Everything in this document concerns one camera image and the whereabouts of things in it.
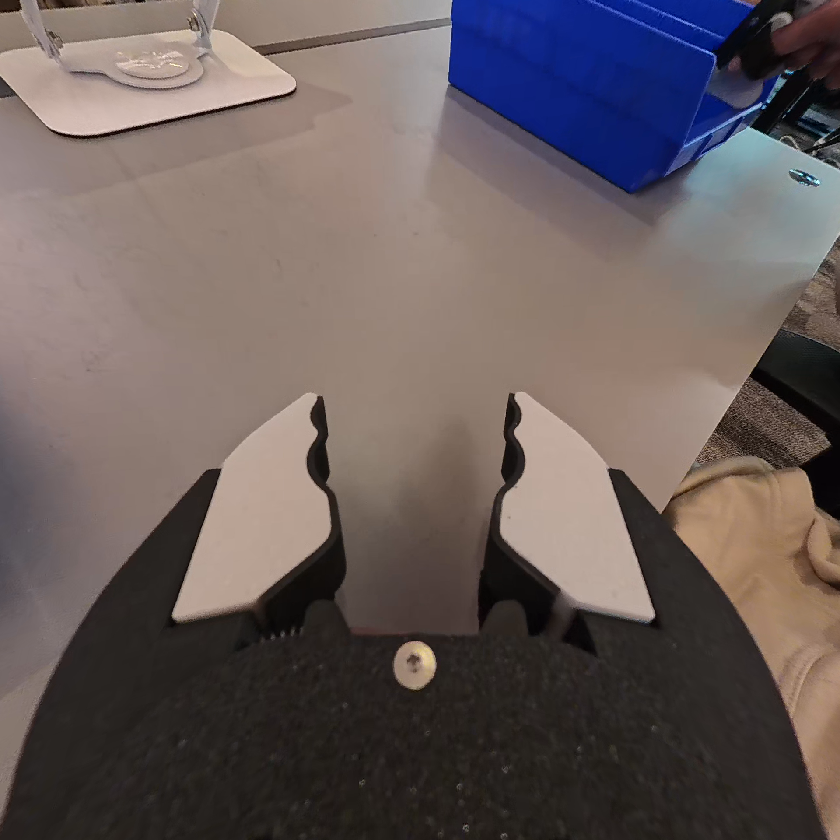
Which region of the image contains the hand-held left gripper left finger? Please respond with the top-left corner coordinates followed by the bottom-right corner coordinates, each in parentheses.
top-left (171, 392), bottom-right (347, 641)

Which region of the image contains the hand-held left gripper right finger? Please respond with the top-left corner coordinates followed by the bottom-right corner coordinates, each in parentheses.
top-left (478, 392), bottom-right (657, 651)

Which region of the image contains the blue plastic bin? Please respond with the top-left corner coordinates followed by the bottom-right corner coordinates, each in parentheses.
top-left (448, 0), bottom-right (785, 194)

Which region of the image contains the person's right hand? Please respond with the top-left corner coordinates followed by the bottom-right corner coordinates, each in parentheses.
top-left (773, 5), bottom-right (840, 74)

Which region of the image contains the person's black chair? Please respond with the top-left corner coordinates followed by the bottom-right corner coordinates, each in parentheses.
top-left (751, 328), bottom-right (840, 519)

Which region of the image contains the white folding stand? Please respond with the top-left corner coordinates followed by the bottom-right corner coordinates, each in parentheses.
top-left (0, 0), bottom-right (298, 137)

